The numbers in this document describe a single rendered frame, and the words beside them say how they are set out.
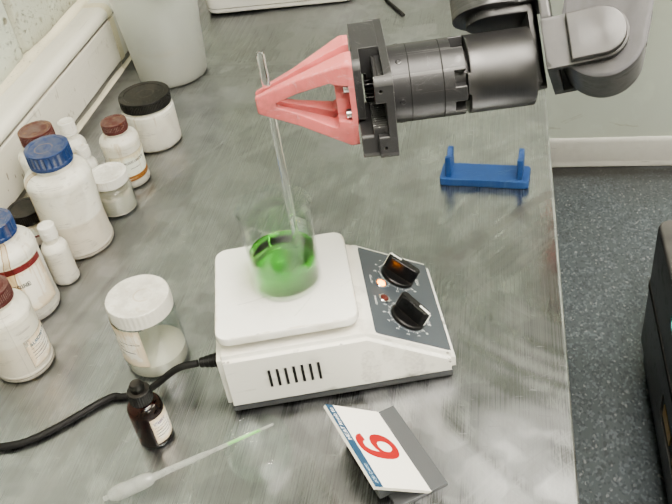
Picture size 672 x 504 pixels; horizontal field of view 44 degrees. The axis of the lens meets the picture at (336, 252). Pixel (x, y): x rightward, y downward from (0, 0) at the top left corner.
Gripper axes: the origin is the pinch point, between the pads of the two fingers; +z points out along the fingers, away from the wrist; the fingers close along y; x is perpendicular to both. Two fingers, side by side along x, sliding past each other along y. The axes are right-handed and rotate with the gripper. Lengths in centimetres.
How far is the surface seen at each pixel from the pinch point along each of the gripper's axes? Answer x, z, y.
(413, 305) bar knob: 19.5, -9.3, 3.1
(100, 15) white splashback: 16, 29, -63
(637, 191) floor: 101, -76, -116
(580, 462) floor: 101, -40, -37
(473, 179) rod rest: 25.0, -18.8, -22.2
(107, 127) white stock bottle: 17.3, 22.8, -31.5
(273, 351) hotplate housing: 19.3, 2.8, 6.8
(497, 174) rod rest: 25.0, -21.6, -22.5
